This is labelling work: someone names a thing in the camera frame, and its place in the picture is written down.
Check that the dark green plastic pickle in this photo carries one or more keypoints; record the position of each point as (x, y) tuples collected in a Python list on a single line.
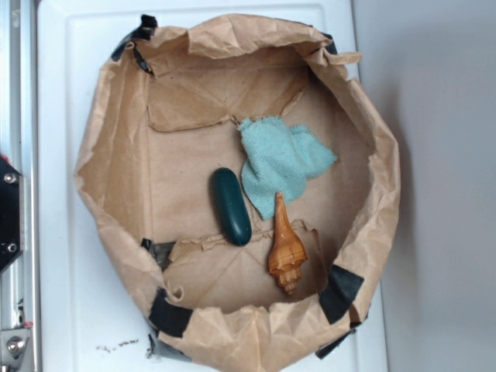
[(230, 207)]

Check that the light blue terry cloth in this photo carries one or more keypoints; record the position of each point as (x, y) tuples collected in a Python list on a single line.
[(280, 158)]

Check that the orange spiral seashell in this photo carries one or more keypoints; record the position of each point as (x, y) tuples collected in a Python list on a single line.
[(288, 251)]

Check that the brown paper bag bin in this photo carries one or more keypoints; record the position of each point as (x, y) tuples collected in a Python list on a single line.
[(171, 106)]

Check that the white plastic tray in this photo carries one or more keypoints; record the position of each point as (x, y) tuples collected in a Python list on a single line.
[(88, 321)]

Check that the aluminium frame rail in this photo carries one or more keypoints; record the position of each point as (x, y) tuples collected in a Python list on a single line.
[(20, 284)]

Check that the metal corner bracket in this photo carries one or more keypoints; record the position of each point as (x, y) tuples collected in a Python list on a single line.
[(17, 350)]

